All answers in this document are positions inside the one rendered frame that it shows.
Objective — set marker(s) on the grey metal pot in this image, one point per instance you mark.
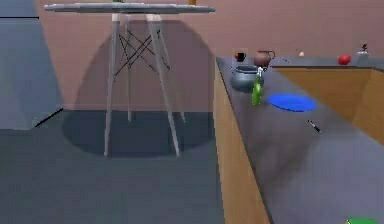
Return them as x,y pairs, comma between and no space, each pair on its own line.
243,78

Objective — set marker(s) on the green spray bottle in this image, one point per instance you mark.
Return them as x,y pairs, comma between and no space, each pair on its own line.
257,90

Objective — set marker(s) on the blue plate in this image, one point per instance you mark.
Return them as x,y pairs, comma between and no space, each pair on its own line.
292,102

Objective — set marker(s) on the black mug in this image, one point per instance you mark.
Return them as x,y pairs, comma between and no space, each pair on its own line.
240,57

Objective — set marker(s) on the brown kettle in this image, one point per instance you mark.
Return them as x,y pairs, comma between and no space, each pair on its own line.
263,58

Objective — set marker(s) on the orange object on table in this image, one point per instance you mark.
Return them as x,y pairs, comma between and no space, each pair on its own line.
192,2

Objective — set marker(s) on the wooden counter with grey top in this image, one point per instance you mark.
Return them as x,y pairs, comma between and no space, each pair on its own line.
300,160

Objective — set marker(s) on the round grey table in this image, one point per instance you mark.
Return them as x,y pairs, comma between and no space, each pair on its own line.
128,8

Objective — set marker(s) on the black knife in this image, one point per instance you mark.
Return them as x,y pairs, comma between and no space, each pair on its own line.
314,126

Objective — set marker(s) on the pale egg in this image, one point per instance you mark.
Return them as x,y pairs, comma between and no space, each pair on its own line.
301,54

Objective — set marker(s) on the red apple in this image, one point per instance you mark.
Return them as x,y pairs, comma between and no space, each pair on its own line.
344,59

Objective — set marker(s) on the grey fridge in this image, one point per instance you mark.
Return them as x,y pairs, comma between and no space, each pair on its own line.
23,66

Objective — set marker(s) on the grey soap dispenser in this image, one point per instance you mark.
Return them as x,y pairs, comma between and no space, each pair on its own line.
362,50

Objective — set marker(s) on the green round object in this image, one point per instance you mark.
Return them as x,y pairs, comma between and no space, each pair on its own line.
363,221

